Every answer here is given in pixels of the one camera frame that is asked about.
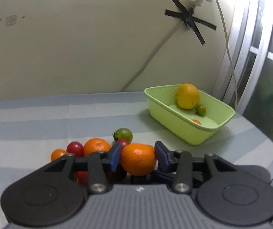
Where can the light green plastic basket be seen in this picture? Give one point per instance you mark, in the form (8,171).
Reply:
(165,110)

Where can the black tape cross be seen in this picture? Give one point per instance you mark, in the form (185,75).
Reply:
(189,20)

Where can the small orange tangerine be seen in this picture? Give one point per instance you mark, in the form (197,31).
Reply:
(57,153)

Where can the red cherry tomato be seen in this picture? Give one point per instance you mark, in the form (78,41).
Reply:
(75,148)

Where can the large yellow orange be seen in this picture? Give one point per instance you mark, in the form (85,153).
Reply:
(187,96)

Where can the aluminium window frame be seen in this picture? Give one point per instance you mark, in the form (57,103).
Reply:
(246,79)

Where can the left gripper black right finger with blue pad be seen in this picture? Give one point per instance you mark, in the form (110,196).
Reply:
(223,191)

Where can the dark red tomato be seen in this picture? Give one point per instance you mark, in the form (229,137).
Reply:
(123,143)

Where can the striped blue white cloth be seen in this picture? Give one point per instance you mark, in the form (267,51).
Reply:
(31,129)

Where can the small green tomato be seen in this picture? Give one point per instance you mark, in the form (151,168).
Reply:
(201,110)

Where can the small orange in basket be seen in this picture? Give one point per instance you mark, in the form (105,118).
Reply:
(196,121)

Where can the orange mandarin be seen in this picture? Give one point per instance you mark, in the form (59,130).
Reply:
(138,159)
(95,145)

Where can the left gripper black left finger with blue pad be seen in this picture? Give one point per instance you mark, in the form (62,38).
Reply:
(57,191)

